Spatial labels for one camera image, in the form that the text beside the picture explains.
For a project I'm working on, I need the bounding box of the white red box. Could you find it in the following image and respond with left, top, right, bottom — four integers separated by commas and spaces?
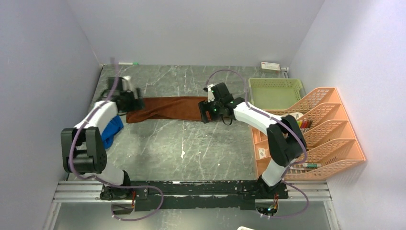
260, 62, 281, 71

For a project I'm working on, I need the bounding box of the purple cable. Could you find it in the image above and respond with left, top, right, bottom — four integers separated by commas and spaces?
68, 57, 165, 222
205, 69, 310, 219

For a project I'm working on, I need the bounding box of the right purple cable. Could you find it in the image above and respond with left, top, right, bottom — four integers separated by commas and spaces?
205, 69, 310, 219

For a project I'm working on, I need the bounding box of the coloured marker set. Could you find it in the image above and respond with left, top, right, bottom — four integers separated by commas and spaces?
297, 119, 313, 129

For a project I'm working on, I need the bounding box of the white green marker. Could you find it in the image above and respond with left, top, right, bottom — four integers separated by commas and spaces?
118, 62, 139, 65

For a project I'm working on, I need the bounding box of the orange file organizer rack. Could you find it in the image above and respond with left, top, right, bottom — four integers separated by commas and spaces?
271, 87, 366, 181

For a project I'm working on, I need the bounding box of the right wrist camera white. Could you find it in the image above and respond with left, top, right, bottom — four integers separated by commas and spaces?
203, 84, 215, 103

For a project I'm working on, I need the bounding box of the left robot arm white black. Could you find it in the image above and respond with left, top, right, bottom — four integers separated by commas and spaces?
61, 88, 145, 200

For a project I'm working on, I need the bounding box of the blue towel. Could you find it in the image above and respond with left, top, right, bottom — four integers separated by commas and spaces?
101, 115, 124, 149

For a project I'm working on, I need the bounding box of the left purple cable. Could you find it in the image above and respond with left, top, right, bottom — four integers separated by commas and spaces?
68, 57, 165, 222

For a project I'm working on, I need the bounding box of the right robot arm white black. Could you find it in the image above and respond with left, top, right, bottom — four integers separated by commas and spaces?
198, 82, 306, 198

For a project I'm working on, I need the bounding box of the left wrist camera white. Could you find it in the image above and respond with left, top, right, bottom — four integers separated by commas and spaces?
121, 76, 133, 91

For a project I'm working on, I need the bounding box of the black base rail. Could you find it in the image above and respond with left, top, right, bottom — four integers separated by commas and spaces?
101, 179, 289, 212

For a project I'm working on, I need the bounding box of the green plastic basket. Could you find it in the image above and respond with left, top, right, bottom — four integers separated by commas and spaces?
248, 78, 303, 110

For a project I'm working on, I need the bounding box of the brown towel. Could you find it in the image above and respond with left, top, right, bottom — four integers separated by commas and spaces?
126, 96, 207, 123

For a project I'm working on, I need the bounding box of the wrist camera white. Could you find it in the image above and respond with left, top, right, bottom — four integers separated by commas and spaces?
121, 76, 133, 91
203, 84, 215, 103

